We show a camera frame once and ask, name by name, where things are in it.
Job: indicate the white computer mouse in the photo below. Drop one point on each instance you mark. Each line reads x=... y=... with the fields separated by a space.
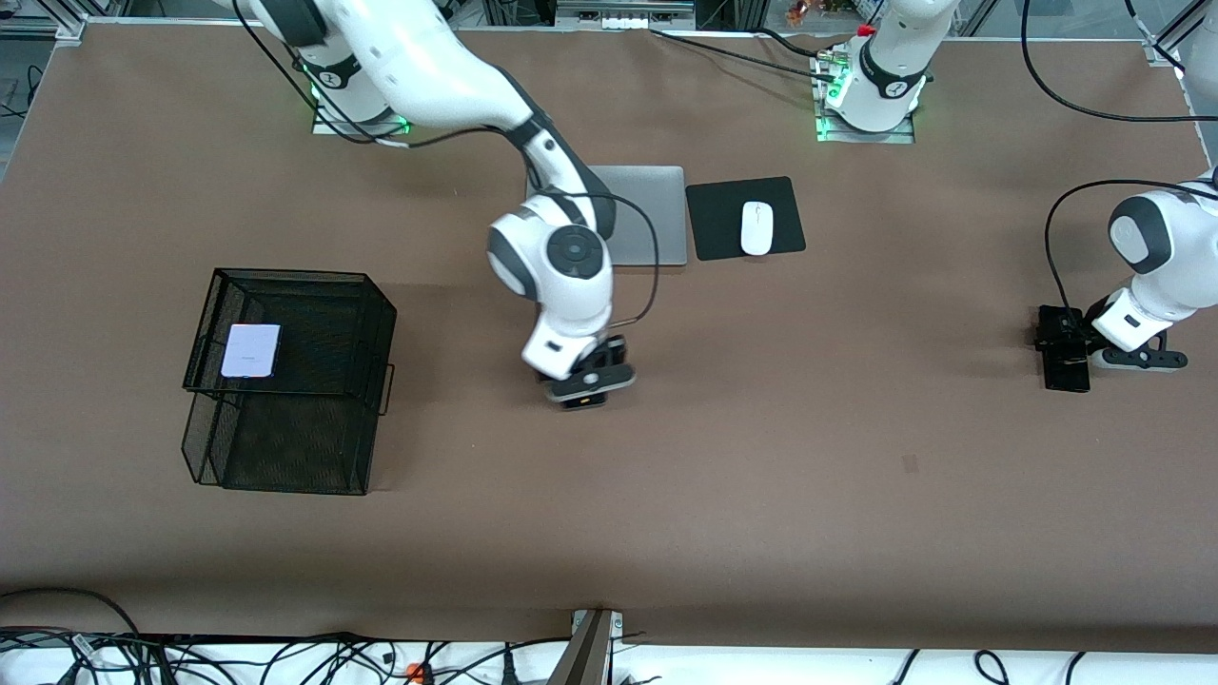
x=757 y=228

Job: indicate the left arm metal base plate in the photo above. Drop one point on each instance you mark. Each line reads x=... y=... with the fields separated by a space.
x=837 y=136

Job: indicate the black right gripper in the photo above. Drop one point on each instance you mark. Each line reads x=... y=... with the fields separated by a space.
x=610 y=354

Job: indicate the lavender flip phone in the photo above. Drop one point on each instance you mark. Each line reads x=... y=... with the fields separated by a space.
x=251 y=350

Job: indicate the aluminium frame post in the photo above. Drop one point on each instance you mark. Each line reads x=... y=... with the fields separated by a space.
x=1175 y=38

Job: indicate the grey metal frame rail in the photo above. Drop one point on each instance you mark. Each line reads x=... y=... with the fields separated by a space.
x=623 y=14

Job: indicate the silver closed laptop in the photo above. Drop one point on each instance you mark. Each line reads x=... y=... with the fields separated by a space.
x=657 y=214

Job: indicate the black mouse pad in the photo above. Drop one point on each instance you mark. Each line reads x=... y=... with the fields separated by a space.
x=714 y=219

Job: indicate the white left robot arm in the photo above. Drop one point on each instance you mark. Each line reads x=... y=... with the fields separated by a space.
x=1156 y=276

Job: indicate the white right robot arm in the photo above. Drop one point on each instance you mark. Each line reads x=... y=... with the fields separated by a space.
x=561 y=276

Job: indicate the black slab smartphone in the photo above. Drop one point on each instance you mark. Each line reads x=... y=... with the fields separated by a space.
x=1066 y=376

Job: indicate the black flip phone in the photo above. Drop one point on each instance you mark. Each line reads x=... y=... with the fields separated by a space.
x=585 y=403

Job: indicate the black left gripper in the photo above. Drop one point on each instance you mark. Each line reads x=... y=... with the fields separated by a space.
x=1077 y=325

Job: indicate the grey metal table bracket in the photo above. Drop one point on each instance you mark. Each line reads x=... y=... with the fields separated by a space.
x=590 y=647

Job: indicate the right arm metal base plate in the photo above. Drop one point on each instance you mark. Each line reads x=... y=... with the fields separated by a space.
x=328 y=126

